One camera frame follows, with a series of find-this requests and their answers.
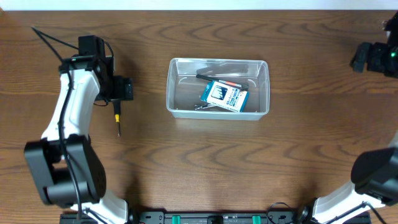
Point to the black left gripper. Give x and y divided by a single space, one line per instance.
125 88

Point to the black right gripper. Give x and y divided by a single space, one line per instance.
361 57

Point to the black yellow screwdriver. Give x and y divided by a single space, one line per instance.
117 114

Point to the silver combination wrench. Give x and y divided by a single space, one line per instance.
202 107

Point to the white and teal box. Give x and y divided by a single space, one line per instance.
225 96

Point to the small claw hammer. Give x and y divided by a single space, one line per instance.
241 86

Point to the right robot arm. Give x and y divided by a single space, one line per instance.
373 182

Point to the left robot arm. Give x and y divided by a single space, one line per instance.
64 166

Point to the clear plastic container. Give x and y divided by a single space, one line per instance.
184 89

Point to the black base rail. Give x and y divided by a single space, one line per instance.
272 215

